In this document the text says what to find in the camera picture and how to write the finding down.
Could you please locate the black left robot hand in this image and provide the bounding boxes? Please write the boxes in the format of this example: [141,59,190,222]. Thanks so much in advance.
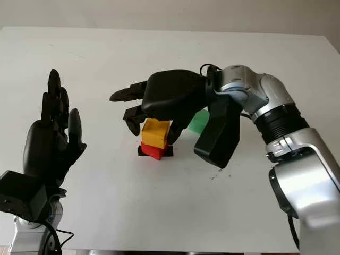
[23,69,88,193]

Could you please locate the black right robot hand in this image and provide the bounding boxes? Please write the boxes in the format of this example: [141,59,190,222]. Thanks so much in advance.
[109,69,214,146]

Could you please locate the green cube block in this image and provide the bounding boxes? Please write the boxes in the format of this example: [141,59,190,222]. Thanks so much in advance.
[188,109,211,133]

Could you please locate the yellow cube block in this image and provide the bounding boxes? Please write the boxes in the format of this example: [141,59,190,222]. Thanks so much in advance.
[141,118,171,149]

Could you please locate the red cube block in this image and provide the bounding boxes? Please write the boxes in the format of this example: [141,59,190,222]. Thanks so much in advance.
[140,142,168,161]

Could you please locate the black tape strip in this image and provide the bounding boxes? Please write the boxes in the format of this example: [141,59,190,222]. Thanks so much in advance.
[137,145,174,158]

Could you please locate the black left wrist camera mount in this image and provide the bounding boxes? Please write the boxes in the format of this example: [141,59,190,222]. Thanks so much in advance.
[0,170,52,222]

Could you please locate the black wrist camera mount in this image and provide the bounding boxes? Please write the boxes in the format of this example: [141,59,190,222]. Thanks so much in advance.
[0,170,52,222]
[193,69,241,169]

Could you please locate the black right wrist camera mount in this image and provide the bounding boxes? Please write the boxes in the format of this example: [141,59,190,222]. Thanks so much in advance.
[193,69,241,169]

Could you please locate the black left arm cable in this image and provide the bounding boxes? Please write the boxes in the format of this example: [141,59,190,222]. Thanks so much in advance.
[39,219,75,255]

